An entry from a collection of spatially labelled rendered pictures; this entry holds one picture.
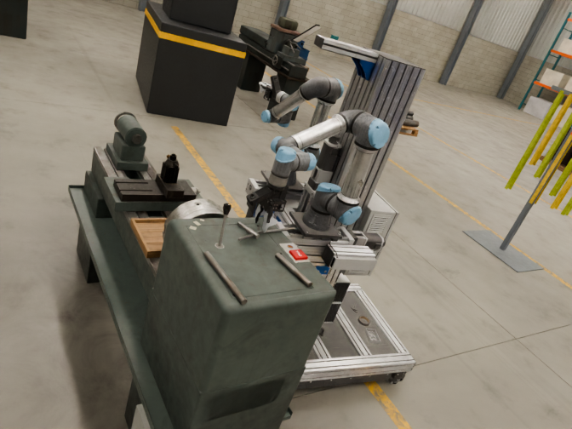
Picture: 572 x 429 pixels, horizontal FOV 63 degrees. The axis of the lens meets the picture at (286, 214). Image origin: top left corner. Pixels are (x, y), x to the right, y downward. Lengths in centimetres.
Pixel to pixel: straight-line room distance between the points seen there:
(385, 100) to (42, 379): 233
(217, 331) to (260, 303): 17
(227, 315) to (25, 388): 159
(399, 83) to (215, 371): 161
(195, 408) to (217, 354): 27
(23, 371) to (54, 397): 25
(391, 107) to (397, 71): 18
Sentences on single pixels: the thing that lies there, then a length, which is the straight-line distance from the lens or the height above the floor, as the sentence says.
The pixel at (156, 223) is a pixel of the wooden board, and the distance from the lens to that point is 259.
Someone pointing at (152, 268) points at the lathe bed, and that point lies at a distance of 230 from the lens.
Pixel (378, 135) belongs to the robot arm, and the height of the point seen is 175.
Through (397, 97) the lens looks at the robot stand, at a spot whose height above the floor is 186.
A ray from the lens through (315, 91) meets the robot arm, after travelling 265.
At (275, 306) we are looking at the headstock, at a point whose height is 124.
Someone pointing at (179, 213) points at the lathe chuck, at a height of 119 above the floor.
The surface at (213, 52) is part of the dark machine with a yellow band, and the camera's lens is 689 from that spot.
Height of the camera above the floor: 222
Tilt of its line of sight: 26 degrees down
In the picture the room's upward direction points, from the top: 19 degrees clockwise
